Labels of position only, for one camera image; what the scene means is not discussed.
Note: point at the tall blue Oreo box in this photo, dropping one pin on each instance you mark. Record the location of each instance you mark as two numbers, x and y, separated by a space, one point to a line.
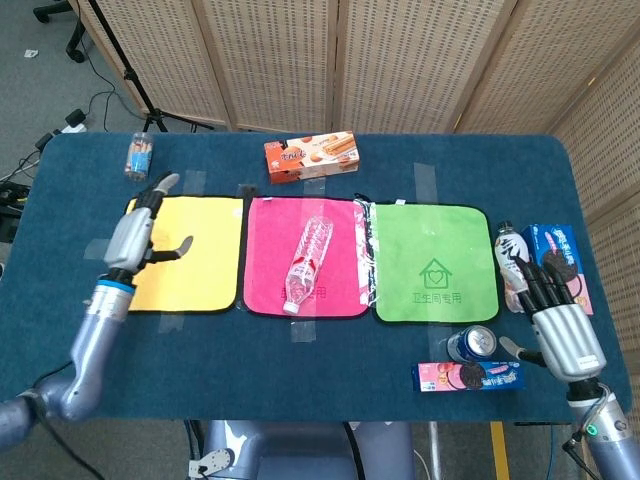
545 240

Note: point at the blue soda can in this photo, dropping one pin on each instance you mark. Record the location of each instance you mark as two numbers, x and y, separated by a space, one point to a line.
470 345

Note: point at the black office chair base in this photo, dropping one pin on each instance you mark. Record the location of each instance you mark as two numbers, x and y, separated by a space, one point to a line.
75 40

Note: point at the clear snack jar blue label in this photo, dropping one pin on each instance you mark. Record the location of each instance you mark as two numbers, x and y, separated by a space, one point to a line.
138 157

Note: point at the white power strip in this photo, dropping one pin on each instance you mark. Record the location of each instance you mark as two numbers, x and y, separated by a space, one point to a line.
75 120

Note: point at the clear plastic water bottle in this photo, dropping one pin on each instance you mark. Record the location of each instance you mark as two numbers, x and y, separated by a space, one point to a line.
310 255

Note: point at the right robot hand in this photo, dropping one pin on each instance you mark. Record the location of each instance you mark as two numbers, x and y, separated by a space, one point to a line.
570 340

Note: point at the black tripod stand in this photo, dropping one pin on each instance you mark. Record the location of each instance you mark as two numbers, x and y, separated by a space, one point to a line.
135 80

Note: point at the green cloth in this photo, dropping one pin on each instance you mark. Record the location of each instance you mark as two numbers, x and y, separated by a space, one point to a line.
435 235

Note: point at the blue felt table cover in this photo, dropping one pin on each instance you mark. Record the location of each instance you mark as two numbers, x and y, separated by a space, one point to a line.
250 370

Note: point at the yellow cloth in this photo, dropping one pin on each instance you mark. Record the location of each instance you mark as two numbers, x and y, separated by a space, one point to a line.
200 280

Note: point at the pink cloth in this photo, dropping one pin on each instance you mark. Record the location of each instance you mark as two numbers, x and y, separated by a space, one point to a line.
270 240

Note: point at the grey robot torso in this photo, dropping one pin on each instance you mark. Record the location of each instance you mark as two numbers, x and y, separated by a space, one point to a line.
300 450

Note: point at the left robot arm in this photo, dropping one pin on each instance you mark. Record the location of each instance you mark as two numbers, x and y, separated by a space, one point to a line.
95 340

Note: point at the yellow floor tape strip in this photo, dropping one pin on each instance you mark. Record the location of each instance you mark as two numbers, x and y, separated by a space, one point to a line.
500 450

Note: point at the long flat blue Oreo box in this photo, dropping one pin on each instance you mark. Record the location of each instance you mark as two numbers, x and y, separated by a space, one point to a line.
440 377

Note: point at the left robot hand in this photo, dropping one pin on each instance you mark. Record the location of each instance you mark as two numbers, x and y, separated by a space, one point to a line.
127 240

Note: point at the white drink bottle black cap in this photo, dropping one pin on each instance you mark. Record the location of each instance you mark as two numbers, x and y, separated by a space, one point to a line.
507 250

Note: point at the wicker folding screen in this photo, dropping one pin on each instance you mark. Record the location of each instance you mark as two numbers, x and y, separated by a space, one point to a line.
400 60

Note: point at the orange biscuit box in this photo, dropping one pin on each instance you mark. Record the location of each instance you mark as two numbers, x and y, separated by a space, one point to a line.
310 160

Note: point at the crumpled clear tape strip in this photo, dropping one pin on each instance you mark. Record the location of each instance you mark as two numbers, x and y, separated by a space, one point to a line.
365 250

